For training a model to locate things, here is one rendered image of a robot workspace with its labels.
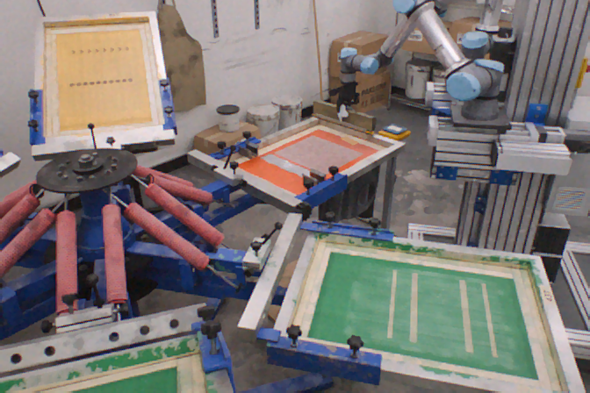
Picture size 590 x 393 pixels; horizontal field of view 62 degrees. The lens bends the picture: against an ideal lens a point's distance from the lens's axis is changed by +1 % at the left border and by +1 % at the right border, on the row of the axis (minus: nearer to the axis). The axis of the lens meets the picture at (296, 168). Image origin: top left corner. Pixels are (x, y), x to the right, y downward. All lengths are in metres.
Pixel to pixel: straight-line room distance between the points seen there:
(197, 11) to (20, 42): 1.38
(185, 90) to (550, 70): 2.84
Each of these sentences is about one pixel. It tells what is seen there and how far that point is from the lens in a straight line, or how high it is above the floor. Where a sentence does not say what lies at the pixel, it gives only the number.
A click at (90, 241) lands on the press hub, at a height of 1.08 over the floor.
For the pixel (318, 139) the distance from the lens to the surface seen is 2.58.
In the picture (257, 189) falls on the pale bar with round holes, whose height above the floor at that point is 1.04.
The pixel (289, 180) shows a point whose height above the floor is 0.96.
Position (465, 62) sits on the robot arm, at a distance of 2.01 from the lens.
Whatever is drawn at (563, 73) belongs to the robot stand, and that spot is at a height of 1.42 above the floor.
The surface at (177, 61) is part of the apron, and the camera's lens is 4.13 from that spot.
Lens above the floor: 2.02
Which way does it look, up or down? 28 degrees down
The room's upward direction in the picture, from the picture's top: straight up
